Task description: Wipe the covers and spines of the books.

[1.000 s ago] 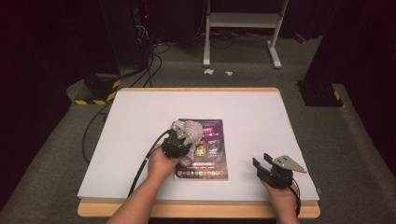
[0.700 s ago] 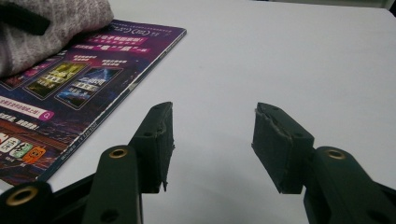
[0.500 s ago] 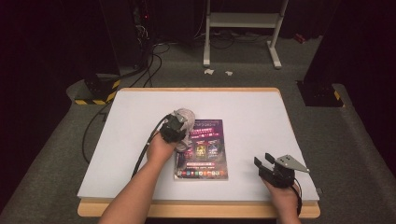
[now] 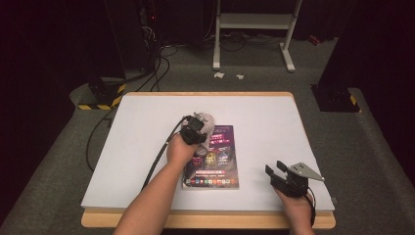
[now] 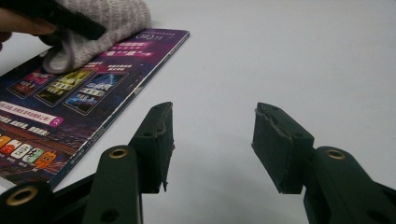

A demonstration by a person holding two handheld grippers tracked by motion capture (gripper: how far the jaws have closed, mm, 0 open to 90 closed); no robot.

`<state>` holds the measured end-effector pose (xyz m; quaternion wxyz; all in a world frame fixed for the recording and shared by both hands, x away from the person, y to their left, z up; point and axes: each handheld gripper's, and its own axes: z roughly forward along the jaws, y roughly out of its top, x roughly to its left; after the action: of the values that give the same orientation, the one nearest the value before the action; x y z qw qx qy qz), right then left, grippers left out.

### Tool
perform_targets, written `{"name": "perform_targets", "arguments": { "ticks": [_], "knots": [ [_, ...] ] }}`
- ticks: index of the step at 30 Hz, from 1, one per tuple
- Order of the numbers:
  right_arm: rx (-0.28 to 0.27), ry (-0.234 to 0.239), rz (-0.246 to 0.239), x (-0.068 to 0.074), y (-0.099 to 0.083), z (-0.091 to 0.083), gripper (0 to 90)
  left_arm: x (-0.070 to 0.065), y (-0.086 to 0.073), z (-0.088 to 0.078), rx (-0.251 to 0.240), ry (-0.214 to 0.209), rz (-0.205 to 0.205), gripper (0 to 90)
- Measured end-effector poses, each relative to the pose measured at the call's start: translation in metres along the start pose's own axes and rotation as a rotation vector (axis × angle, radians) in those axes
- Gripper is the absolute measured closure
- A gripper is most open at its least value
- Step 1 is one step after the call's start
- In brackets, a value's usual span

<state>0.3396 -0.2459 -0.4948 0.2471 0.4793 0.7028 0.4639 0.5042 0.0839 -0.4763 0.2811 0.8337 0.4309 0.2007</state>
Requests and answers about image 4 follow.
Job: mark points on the black striped stand base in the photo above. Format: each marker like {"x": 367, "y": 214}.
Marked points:
{"x": 336, "y": 99}
{"x": 104, "y": 91}

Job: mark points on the wooden table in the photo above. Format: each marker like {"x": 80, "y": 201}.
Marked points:
{"x": 228, "y": 220}

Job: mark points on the small red object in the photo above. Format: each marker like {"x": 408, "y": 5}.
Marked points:
{"x": 314, "y": 39}

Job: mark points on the white paper scrap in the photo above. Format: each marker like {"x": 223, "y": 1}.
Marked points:
{"x": 219, "y": 75}
{"x": 239, "y": 77}

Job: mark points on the white metal stand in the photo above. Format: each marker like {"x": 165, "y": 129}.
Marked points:
{"x": 254, "y": 21}

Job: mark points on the person's right hand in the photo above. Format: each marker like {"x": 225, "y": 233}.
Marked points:
{"x": 298, "y": 210}

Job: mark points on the dark equipment rack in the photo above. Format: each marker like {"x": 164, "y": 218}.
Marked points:
{"x": 148, "y": 32}

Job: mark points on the magazine with colourful cover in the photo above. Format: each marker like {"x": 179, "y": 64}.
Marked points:
{"x": 218, "y": 169}

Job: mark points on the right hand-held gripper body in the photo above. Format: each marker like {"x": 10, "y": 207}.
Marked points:
{"x": 295, "y": 186}

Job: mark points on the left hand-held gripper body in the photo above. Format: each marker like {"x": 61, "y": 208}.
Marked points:
{"x": 193, "y": 132}

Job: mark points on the person's left hand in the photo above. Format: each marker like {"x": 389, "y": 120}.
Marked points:
{"x": 179, "y": 153}

